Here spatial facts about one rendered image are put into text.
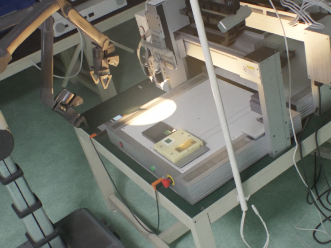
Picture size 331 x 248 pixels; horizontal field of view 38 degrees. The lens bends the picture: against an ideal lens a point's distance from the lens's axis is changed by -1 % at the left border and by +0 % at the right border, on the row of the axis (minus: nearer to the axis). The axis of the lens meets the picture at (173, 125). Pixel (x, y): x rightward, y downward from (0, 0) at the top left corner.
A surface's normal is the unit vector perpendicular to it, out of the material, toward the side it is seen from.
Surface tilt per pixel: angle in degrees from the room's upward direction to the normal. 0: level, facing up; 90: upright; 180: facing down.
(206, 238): 90
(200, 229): 90
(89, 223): 0
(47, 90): 74
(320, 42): 90
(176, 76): 90
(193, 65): 0
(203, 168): 0
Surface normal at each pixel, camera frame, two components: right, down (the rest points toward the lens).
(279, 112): 0.56, 0.33
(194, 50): -0.79, 0.47
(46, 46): 0.32, 0.18
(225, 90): -0.23, -0.81
